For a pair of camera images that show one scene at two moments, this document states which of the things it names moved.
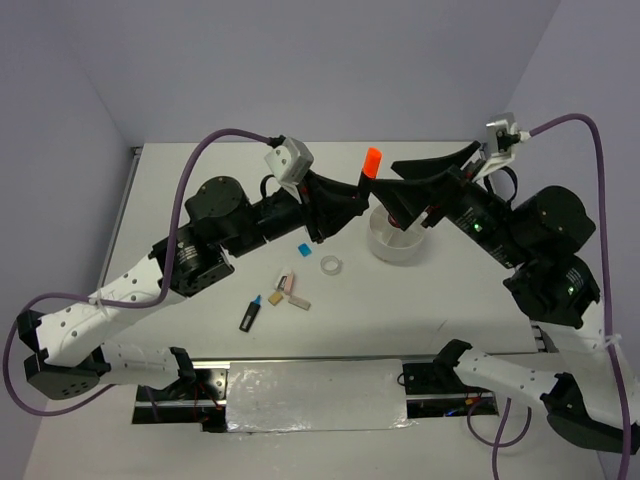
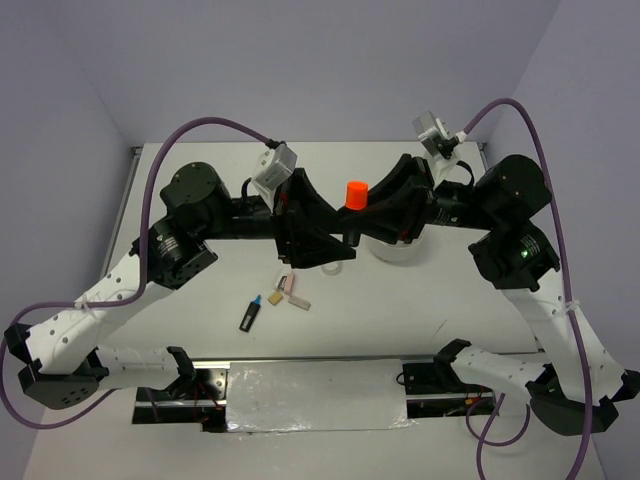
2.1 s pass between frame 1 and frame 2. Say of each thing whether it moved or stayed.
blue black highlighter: stayed
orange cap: moved
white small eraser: stayed
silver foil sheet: stayed
